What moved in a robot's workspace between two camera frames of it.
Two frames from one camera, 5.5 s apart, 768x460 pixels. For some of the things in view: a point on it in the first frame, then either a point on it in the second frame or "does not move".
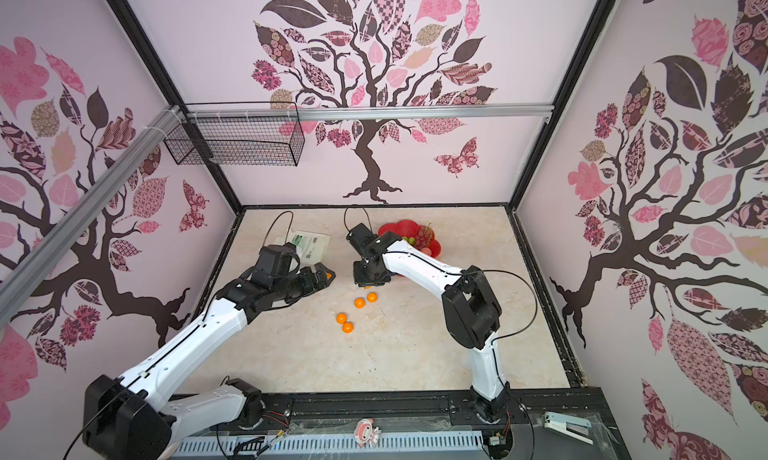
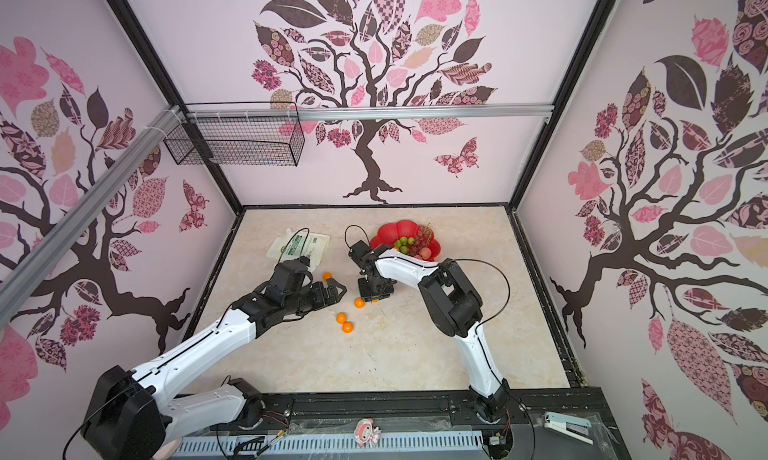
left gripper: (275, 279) → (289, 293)
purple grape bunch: (424, 236) does not move
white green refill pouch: (311, 247) does not move
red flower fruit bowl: (408, 228) does not move
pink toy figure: (365, 433) does not move
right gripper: (362, 280) → (368, 296)
